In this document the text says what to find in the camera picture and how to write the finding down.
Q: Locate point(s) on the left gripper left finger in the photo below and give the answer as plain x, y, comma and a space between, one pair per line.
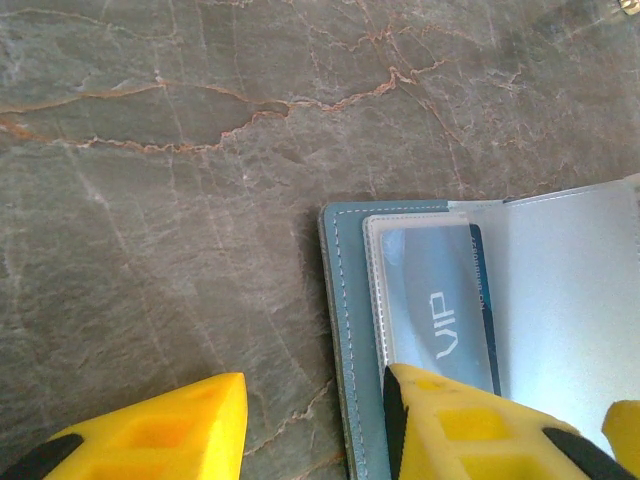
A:
150, 440

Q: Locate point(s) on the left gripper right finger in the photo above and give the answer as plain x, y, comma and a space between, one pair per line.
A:
475, 440

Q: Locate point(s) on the blue VIP card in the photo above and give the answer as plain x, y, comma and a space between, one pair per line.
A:
435, 300

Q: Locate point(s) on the blue leather card holder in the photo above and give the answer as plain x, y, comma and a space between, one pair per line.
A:
345, 300

